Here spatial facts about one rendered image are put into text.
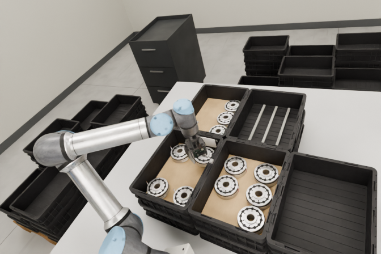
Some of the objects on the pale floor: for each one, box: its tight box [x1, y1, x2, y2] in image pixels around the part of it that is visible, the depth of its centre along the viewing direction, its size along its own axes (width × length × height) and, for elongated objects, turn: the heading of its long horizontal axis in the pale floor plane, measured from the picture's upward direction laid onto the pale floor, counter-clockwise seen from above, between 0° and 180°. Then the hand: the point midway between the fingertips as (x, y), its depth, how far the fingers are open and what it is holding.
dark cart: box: [128, 14, 206, 106], centre depth 293 cm, size 62×45×90 cm
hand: (198, 157), depth 124 cm, fingers closed on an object, 4 cm apart
